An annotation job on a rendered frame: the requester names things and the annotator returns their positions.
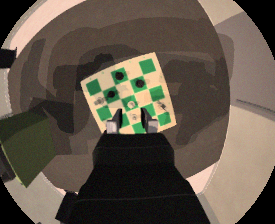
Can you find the white bishop chess piece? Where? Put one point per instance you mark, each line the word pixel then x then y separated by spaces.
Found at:
pixel 99 101

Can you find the green and cream chessboard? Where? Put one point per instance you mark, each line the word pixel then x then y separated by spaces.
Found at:
pixel 154 91

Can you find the white pawn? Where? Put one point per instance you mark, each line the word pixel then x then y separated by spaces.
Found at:
pixel 132 104
pixel 134 118

